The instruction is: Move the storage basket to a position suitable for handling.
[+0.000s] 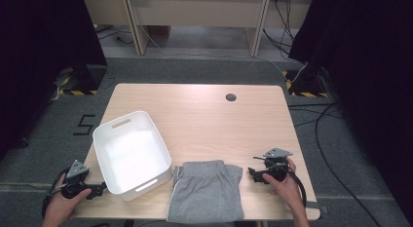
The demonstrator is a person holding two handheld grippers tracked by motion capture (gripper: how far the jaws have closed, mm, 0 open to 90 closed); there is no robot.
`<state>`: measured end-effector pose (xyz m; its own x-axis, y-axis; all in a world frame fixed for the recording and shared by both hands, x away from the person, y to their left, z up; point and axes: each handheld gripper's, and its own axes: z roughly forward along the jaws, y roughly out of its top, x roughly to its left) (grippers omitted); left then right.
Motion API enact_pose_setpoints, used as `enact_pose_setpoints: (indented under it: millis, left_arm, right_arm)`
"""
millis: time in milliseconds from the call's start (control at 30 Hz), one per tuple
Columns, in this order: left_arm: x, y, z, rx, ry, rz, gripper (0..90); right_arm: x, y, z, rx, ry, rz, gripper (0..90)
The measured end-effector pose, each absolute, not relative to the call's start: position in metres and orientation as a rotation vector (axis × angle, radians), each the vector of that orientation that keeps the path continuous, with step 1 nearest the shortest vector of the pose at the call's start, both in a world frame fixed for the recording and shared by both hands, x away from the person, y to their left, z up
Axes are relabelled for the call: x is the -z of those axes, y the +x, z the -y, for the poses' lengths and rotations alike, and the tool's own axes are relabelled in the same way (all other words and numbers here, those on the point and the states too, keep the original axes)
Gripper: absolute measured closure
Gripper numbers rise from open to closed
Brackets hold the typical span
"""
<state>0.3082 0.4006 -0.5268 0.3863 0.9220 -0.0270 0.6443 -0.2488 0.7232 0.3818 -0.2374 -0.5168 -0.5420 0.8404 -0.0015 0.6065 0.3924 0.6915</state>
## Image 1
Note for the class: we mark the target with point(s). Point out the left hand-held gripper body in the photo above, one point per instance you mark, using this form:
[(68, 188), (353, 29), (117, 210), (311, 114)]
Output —
[(75, 181)]

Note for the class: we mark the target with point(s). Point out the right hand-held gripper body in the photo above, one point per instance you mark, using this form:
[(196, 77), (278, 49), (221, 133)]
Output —
[(276, 163)]

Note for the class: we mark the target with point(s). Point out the white plastic bin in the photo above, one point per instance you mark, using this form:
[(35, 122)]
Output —
[(133, 155)]

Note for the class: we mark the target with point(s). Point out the grey shorts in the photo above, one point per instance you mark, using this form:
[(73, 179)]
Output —
[(206, 194)]

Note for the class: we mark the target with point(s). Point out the person's left hand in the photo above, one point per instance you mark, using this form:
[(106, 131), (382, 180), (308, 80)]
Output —
[(63, 206)]

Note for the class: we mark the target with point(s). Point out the person's right hand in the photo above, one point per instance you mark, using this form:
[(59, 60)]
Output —
[(285, 191)]

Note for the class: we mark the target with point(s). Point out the grey tape strip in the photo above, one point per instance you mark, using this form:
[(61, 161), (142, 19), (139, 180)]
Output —
[(316, 206)]

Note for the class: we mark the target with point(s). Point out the black stand base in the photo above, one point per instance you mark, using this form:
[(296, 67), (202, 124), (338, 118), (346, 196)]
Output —
[(91, 76), (307, 81)]

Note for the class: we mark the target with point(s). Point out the black curtain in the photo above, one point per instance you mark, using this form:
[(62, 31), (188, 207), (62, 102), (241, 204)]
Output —
[(39, 58), (363, 74)]

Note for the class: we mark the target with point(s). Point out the beige wooden desk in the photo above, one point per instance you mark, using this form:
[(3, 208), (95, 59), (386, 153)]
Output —
[(198, 12)]

